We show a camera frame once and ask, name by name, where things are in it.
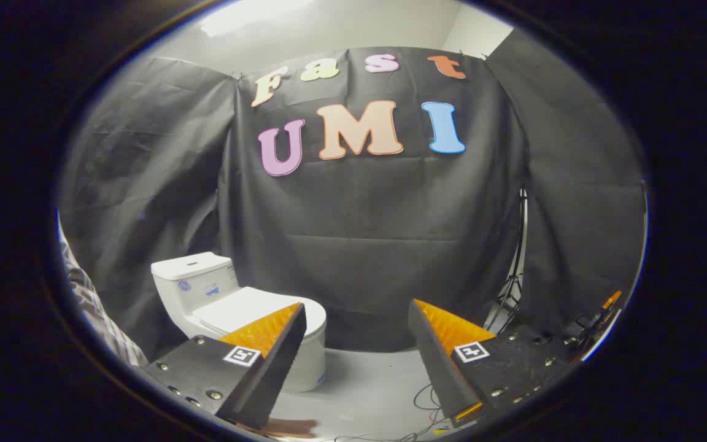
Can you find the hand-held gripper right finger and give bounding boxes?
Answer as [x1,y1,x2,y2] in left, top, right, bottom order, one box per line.
[408,298,578,428]

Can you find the black tripod stand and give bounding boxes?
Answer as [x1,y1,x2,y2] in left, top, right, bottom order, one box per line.
[482,187,529,335]

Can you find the person's plaid clothing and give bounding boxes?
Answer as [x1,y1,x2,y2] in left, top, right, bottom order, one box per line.
[59,239,149,369]

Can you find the black floor cables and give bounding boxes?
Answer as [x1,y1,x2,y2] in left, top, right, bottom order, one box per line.
[334,384,447,442]

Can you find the white toilet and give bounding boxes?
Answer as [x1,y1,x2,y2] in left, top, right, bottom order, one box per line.
[151,252,328,392]

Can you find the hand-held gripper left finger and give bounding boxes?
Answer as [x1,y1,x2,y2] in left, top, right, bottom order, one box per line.
[144,302,307,430]

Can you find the black backdrop cloth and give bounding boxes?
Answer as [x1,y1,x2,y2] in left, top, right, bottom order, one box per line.
[59,28,647,354]

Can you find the white toilet lid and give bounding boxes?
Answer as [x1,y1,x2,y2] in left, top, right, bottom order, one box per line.
[193,287,325,339]

